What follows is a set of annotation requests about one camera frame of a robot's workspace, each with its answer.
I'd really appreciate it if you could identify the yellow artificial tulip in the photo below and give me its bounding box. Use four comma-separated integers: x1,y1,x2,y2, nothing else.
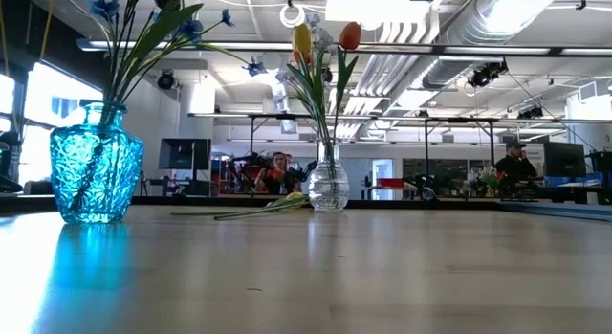
286,22,331,148
170,190,310,221

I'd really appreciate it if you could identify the blue artificial flower spray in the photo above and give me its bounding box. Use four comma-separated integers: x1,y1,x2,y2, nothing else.
88,0,269,129

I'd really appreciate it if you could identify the clear glass vase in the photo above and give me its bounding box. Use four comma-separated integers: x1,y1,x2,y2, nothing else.
307,140,351,213

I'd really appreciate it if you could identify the blue glass vase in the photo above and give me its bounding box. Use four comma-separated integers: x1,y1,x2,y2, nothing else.
49,100,144,225

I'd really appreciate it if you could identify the person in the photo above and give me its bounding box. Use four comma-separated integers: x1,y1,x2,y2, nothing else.
494,139,539,185
252,150,301,196

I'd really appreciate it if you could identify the black computer monitor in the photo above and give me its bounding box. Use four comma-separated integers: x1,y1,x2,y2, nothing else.
158,137,212,196
543,141,587,179

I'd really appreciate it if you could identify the white artificial flower spray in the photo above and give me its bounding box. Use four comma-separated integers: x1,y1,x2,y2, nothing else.
274,12,336,115

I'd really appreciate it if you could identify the black round speaker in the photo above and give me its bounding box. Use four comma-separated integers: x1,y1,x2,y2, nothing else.
156,69,176,91

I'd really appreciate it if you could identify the background flower bouquet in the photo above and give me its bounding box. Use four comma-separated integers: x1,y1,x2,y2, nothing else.
475,166,503,194

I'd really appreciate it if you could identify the long horizontal metal beam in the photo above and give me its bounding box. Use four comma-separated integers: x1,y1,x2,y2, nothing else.
76,36,612,57

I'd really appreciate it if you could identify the background black metal frame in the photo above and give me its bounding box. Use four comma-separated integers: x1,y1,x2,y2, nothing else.
187,111,612,201

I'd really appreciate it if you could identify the black aluminium table frame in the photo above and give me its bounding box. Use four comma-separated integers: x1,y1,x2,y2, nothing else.
0,193,612,223

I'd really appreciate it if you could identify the white cable coil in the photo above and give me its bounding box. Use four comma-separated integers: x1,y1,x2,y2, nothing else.
279,2,307,29

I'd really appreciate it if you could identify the black ceiling-mounted camera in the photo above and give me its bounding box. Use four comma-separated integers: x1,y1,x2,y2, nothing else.
467,59,509,90

